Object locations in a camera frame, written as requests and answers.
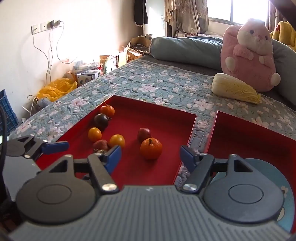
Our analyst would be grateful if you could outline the dark hanging clothes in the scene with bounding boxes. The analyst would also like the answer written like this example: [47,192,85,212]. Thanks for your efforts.
[134,0,148,26]

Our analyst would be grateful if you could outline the floral quilted bed cover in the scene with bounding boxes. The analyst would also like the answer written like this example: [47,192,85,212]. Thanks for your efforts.
[8,59,296,186]

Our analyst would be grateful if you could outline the window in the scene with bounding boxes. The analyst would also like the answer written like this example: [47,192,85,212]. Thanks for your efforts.
[208,0,271,26]

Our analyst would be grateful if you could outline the napa cabbage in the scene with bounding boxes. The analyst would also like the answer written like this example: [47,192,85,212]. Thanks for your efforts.
[211,73,262,104]

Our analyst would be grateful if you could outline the deep red cardboard tray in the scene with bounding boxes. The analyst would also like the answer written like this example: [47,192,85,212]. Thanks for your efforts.
[206,110,296,186]

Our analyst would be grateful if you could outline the white wall socket strip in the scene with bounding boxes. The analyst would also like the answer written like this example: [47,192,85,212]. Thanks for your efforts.
[31,22,63,35]

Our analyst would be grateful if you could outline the shallow red cardboard tray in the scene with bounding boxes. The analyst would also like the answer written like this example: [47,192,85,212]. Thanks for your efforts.
[35,95,197,184]

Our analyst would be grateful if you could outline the open cardboard box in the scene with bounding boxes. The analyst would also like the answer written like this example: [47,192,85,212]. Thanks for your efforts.
[124,35,153,62]

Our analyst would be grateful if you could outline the grey-blue duvet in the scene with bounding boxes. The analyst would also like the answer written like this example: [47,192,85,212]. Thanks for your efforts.
[149,36,296,105]

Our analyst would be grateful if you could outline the metal wire rack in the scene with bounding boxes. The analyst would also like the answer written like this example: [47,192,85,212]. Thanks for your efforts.
[134,43,151,53]

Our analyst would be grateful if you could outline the yellow plastic bag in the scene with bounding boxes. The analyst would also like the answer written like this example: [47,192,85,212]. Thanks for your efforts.
[37,77,78,102]

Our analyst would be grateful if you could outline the yellow tomato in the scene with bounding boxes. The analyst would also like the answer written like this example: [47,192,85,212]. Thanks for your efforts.
[88,127,102,142]
[109,134,125,149]

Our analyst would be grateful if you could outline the blue flower print plate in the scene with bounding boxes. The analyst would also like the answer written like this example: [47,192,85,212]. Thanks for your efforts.
[240,158,294,234]

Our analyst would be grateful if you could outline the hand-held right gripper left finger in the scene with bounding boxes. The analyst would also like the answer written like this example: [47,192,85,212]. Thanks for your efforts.
[36,146,122,196]

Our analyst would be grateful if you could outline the white charging cable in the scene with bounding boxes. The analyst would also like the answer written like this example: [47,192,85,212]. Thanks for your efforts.
[33,29,53,82]
[56,21,78,64]

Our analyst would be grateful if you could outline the blue plastic crate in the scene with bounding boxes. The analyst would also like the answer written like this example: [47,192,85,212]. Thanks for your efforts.
[0,89,19,135]

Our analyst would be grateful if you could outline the dark brown tomato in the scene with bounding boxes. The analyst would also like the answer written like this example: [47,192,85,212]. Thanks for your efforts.
[94,113,110,130]

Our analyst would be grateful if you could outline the printed cardboard box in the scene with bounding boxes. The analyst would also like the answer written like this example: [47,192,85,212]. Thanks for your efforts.
[100,50,127,75]

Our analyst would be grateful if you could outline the red-orange tomato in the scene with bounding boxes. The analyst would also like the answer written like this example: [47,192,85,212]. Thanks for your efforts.
[100,105,115,117]

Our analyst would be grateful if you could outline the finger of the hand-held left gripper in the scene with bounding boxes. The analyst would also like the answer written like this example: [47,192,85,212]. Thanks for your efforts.
[16,135,70,163]

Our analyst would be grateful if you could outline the beige patterned curtain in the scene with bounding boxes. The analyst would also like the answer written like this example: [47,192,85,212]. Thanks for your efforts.
[164,0,209,37]

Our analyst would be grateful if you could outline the pink hamster plush toy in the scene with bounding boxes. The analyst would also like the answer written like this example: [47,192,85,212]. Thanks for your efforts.
[220,18,281,93]

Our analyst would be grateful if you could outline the red tomato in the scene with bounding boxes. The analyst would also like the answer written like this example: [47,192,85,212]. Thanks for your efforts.
[92,139,109,151]
[137,127,152,142]

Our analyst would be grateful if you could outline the yellow plush toy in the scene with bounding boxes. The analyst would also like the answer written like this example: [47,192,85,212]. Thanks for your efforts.
[269,21,296,50]

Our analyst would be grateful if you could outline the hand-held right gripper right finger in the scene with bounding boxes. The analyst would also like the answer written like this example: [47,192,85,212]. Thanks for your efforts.
[180,146,255,194]

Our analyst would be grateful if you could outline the white printed carton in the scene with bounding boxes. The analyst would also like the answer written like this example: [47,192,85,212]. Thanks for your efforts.
[67,61,102,87]

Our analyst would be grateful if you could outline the orange mandarin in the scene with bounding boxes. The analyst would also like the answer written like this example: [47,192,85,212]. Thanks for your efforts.
[140,137,163,160]

